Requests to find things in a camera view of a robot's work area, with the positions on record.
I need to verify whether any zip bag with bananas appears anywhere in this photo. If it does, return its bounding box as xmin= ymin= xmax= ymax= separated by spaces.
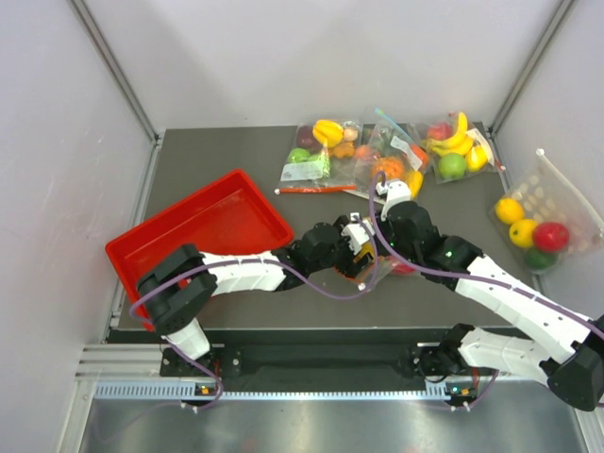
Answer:
xmin=335 ymin=248 xmax=416 ymax=291

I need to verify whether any yellow fake banana bunch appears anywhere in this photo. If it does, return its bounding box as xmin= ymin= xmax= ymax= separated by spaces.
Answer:
xmin=353 ymin=250 xmax=374 ymax=272

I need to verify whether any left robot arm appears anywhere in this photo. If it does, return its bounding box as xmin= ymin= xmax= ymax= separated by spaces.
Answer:
xmin=137 ymin=214 xmax=376 ymax=375

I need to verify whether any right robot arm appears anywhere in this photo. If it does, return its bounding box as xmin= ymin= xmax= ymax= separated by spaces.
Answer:
xmin=369 ymin=201 xmax=603 ymax=411

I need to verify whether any red fake dragon fruit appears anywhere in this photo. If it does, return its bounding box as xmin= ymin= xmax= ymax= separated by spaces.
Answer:
xmin=392 ymin=261 xmax=415 ymax=276

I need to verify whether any zip bag with orange fruit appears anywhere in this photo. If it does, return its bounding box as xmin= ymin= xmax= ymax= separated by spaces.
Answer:
xmin=351 ymin=108 xmax=430 ymax=200

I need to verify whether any zip bag with green fruit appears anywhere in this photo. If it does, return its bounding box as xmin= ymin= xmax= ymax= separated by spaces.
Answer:
xmin=276 ymin=119 xmax=363 ymax=194

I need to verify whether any zip bag with banana apple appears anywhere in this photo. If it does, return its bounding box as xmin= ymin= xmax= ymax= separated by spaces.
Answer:
xmin=416 ymin=111 xmax=506 ymax=184

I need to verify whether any zip bag with lemons tomato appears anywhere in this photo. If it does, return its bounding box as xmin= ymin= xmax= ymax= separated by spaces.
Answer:
xmin=490 ymin=149 xmax=603 ymax=275

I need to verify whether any red plastic tray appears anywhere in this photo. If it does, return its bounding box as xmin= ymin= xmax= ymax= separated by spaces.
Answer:
xmin=106 ymin=169 xmax=294 ymax=303

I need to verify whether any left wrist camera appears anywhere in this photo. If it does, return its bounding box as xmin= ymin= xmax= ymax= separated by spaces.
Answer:
xmin=341 ymin=212 xmax=375 ymax=257

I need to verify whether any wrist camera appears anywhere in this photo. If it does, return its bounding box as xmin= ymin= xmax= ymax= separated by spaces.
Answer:
xmin=375 ymin=179 xmax=411 ymax=221
xmin=341 ymin=212 xmax=375 ymax=257

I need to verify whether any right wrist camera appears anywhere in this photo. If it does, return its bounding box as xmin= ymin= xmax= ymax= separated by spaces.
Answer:
xmin=375 ymin=179 xmax=411 ymax=221

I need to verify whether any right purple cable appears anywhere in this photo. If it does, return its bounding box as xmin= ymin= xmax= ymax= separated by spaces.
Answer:
xmin=366 ymin=172 xmax=604 ymax=407

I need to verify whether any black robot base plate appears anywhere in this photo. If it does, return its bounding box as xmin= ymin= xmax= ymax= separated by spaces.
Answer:
xmin=159 ymin=329 xmax=478 ymax=381

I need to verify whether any perforated cable duct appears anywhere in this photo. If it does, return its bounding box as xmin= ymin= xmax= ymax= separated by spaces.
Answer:
xmin=92 ymin=377 xmax=478 ymax=402

